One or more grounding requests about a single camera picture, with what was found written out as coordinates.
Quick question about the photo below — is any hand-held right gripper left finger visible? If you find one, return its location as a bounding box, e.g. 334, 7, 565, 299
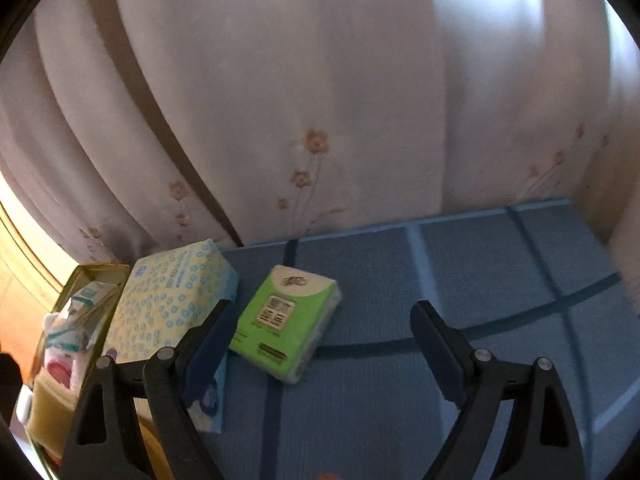
60, 299, 240, 480

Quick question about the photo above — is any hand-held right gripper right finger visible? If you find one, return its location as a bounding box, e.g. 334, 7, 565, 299
409, 300, 586, 480

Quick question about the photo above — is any green tissue pack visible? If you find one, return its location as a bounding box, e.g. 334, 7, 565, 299
229, 265, 343, 386

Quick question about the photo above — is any cotton swab packet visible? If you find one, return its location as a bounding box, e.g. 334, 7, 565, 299
42, 281, 123, 356

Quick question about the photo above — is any gold rectangular tin tray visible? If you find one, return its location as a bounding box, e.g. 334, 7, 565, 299
25, 262, 151, 480

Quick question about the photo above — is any pink white towel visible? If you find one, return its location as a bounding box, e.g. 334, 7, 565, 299
42, 347, 88, 391

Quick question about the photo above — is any yellow sponge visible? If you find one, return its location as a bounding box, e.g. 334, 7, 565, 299
25, 372, 76, 448

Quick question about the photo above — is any floral tissue box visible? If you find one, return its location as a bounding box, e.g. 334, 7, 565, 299
102, 239, 240, 433

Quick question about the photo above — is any wooden door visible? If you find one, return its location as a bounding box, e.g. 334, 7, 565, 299
0, 200, 76, 361

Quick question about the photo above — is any floral cream curtain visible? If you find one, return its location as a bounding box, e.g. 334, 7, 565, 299
0, 0, 640, 271

